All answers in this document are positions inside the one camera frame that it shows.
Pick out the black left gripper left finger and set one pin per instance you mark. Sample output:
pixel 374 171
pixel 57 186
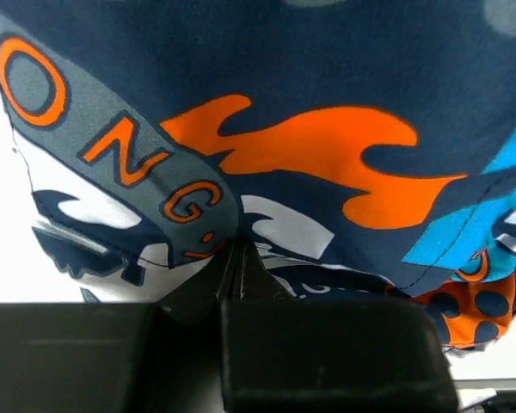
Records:
pixel 75 357

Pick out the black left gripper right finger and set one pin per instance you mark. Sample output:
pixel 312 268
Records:
pixel 283 354

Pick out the colourful patterned shorts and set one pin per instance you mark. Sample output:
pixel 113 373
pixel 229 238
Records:
pixel 361 147

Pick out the aluminium frame rail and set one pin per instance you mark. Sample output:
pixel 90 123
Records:
pixel 486 395

